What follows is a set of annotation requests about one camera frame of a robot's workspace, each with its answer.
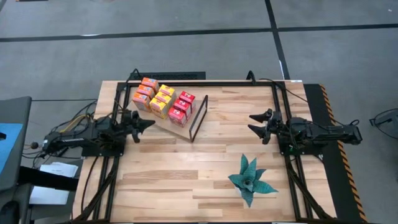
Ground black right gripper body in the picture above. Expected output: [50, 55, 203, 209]
[262, 108, 282, 145]

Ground orange Mini-Wheats cereal box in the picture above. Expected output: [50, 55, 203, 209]
[132, 92, 153, 113]
[136, 84, 156, 100]
[141, 77, 160, 93]

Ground wooden shelf black end frames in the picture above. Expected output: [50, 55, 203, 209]
[124, 85, 209, 143]

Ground blue sheet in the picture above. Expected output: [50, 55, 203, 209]
[0, 123, 24, 175]

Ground black cable with plug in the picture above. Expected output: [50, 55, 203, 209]
[246, 70, 312, 106]

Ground dark grey cart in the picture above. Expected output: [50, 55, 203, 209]
[0, 95, 34, 192]

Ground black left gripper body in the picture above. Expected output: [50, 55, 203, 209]
[127, 110, 141, 144]

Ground green artificial plant white pot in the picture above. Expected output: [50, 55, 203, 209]
[228, 154, 279, 208]

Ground black aluminium table frame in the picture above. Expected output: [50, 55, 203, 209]
[73, 79, 338, 224]

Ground black mat hazard striped edge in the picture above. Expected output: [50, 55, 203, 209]
[303, 83, 369, 223]

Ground yellow cereal box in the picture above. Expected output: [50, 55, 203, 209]
[154, 91, 174, 108]
[149, 98, 170, 120]
[158, 84, 177, 100]

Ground red Froot Loops cereal box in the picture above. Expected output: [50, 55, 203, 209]
[173, 98, 192, 118]
[178, 90, 197, 110]
[168, 107, 189, 128]

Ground black bar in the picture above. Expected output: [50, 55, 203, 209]
[18, 166, 79, 192]

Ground white paper sheet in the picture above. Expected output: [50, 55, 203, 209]
[39, 161, 79, 179]
[29, 185, 71, 206]

